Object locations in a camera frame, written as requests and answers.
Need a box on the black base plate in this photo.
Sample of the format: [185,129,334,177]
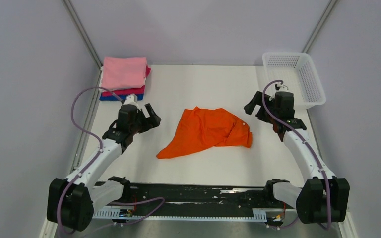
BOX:
[110,183,294,221]

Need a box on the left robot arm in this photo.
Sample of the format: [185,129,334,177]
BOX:
[47,103,161,231]

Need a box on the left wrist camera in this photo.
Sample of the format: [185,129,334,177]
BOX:
[123,94,139,108]

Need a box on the right aluminium frame post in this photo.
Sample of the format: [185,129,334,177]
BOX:
[302,0,339,54]

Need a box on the left aluminium frame post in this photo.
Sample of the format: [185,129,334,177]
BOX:
[62,0,103,68]

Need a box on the white slotted cable duct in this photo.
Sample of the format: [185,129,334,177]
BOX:
[92,207,267,221]

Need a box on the aluminium frame post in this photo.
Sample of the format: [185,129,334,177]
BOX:
[62,0,103,68]
[302,0,339,54]

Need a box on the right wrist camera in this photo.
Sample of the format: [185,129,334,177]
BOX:
[274,83,290,93]

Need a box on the magenta folded t-shirt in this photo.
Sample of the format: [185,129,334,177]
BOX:
[102,65,152,98]

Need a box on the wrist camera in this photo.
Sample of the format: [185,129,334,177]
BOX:
[274,83,290,93]
[123,94,139,108]

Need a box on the white plastic basket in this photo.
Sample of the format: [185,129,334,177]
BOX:
[262,52,326,110]

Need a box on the pink folded t-shirt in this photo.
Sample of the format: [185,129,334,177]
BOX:
[101,57,147,90]

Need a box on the orange t-shirt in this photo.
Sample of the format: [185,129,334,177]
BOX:
[156,107,253,159]

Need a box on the blue folded t-shirt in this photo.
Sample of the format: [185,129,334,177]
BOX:
[99,94,144,101]

